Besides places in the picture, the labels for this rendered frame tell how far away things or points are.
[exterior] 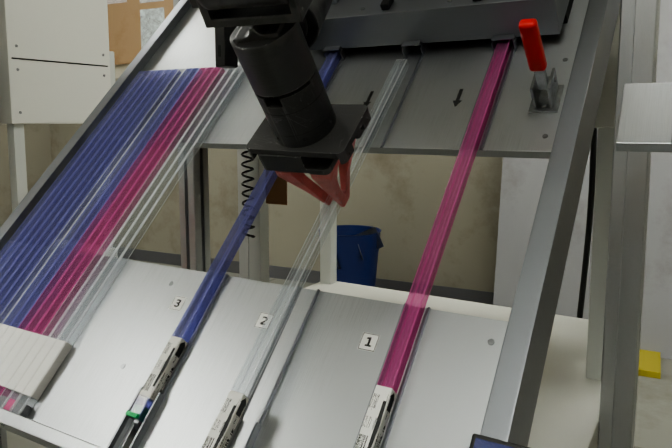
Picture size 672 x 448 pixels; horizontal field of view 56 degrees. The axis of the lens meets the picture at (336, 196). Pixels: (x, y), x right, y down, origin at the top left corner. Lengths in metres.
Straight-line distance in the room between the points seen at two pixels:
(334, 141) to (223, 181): 3.70
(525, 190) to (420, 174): 0.71
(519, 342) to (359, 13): 0.45
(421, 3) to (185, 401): 0.49
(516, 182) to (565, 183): 2.55
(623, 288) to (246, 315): 0.49
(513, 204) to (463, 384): 2.64
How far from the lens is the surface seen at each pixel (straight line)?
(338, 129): 0.56
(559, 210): 0.56
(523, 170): 3.13
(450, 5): 0.74
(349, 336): 0.56
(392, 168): 3.64
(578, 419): 0.94
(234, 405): 0.54
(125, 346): 0.68
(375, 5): 0.79
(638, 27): 0.87
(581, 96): 0.66
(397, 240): 3.68
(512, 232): 3.12
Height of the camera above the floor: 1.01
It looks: 7 degrees down
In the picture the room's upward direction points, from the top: straight up
